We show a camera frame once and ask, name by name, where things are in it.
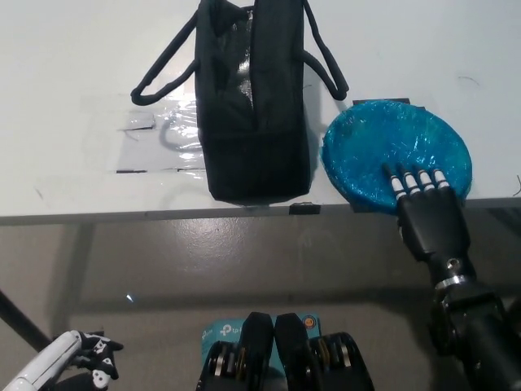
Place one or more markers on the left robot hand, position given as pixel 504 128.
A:
pixel 45 358

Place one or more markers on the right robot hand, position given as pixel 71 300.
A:
pixel 435 224

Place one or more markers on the blue plate stack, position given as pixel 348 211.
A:
pixel 366 142

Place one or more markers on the black insulated tote bag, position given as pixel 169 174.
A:
pixel 260 163

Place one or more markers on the thin dark strand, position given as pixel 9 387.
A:
pixel 469 80
pixel 518 187

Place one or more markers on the small shiny floor scrap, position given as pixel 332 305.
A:
pixel 130 298

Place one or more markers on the small black tape piece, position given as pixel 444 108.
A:
pixel 304 208

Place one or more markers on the black tape table marker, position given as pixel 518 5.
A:
pixel 382 101

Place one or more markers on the clear tape patch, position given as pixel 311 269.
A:
pixel 146 150

